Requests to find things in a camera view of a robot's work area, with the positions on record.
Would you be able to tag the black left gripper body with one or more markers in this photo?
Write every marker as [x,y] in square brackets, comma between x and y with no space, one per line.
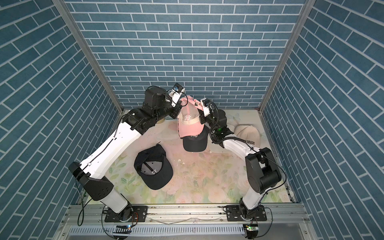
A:
[167,110]

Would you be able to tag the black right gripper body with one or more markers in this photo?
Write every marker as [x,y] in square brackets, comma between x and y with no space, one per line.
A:
[210,121]

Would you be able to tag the pink baseball cap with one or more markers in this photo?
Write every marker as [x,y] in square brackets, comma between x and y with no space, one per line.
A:
[189,123]

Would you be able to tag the grey baseball cap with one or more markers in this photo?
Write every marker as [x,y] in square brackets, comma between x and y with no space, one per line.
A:
[197,143]

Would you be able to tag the beige Colorado baseball cap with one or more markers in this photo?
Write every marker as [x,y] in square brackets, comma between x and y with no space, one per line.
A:
[249,133]

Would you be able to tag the cream white baseball cap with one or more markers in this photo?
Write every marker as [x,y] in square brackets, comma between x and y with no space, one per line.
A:
[232,125]

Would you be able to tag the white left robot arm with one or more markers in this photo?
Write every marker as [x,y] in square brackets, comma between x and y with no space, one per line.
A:
[91,172]

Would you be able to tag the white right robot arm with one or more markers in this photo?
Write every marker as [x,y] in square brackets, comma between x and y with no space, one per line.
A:
[263,173]

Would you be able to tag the black baseball cap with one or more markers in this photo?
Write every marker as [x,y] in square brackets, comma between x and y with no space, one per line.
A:
[153,167]

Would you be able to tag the yellow pen holder cup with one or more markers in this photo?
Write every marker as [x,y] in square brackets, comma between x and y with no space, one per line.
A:
[161,121]

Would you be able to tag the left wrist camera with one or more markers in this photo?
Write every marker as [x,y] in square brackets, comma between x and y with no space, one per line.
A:
[176,93]

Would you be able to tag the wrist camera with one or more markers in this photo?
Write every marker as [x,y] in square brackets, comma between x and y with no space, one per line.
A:
[206,106]
[176,93]

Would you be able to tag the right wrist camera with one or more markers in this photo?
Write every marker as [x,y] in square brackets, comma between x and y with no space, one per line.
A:
[206,106]

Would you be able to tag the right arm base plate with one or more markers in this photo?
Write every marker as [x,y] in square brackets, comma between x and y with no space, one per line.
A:
[237,213]

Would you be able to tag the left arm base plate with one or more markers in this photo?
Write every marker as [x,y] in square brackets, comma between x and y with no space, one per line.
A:
[135,214]

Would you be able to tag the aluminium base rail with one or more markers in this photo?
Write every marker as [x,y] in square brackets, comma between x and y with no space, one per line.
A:
[189,222]

